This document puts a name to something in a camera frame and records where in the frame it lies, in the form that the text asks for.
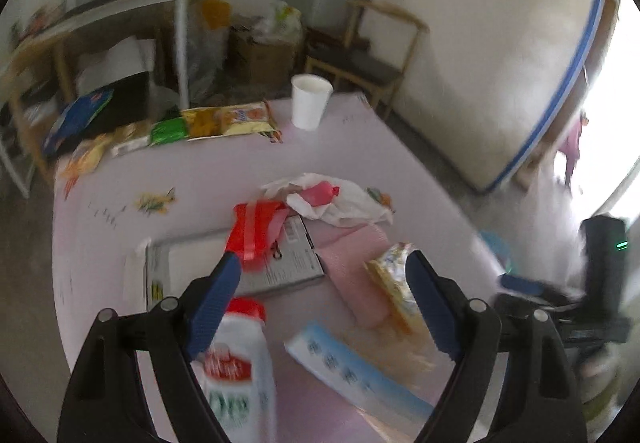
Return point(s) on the orange snack packet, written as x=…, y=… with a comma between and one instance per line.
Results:
x=202, y=121

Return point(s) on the wooden chair black seat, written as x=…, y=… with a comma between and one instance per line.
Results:
x=360, y=65

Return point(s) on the beige tissue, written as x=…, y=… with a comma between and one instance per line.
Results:
x=400, y=348

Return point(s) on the pale yellow snack packet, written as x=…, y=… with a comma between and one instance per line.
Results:
x=247, y=118

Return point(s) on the small white tan box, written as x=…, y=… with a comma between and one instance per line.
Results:
x=130, y=144

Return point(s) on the blue snack bag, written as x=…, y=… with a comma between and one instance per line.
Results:
x=80, y=115

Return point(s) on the white green plastic bag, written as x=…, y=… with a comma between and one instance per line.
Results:
x=285, y=20

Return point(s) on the orange yellow snack bag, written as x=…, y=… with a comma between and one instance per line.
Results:
x=82, y=160

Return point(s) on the pink chip bag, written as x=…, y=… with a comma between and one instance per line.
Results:
x=355, y=273

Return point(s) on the white wrapper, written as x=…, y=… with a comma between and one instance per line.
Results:
x=350, y=203

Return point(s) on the brown cardboard box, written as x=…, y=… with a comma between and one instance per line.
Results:
x=260, y=58

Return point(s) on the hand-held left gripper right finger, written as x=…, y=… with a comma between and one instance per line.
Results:
x=435, y=313

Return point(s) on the small green snack packet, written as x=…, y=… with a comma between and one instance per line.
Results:
x=167, y=130

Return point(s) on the white side table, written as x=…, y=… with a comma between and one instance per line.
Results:
x=125, y=3

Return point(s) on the white strawberry milk bottle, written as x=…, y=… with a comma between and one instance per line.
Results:
x=235, y=373

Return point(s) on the red plastic wrapper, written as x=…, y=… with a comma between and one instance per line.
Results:
x=255, y=228

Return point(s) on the blue white cylindrical carton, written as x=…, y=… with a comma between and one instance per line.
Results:
x=350, y=373

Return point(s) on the white paper cup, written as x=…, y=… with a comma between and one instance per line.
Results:
x=310, y=100

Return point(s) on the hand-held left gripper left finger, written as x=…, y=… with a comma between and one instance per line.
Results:
x=215, y=308

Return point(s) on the white blue-edged mattress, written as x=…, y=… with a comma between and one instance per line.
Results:
x=475, y=48

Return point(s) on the grey box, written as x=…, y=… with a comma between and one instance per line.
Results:
x=210, y=268

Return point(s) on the clear plastic bag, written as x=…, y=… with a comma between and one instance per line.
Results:
x=205, y=63

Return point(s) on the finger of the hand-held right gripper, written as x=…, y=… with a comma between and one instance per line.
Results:
x=520, y=284

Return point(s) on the black cloth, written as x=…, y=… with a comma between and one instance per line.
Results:
x=122, y=98

